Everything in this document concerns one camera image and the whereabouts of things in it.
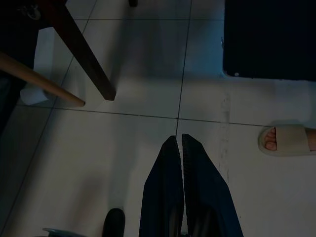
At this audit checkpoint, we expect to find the dark floor mat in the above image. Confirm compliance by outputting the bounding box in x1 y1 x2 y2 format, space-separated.
223 0 316 81

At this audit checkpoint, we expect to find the white paper bag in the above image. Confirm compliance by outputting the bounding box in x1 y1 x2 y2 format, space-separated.
20 26 83 105

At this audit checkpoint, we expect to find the beige slipper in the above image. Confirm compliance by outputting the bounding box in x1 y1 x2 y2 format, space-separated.
257 120 316 157

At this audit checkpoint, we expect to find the person's foot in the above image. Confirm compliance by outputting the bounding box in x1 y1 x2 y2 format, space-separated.
263 126 316 152

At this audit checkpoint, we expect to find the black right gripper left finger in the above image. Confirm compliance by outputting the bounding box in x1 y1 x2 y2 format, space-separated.
138 135 185 237

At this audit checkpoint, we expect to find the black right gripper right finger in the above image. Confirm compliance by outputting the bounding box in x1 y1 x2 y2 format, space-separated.
181 133 244 237

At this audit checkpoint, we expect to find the dark cloth bag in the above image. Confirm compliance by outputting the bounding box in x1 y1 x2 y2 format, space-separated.
0 0 43 139

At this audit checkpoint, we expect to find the light wooden round leg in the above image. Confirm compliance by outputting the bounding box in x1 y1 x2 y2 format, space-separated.
0 51 86 108

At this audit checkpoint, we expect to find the dark brown wooden leg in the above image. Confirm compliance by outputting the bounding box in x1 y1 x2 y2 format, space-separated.
41 0 117 101

